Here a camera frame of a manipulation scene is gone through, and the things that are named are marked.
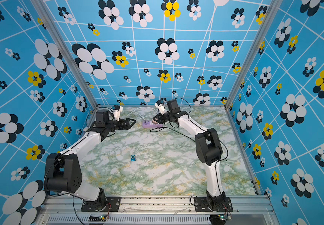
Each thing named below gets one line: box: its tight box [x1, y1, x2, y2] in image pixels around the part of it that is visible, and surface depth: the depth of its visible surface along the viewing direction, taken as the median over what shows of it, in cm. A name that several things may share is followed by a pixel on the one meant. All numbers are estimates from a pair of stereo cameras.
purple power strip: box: [141, 120, 164, 129], surface depth 107 cm
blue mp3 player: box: [130, 154, 137, 162], surface depth 92 cm
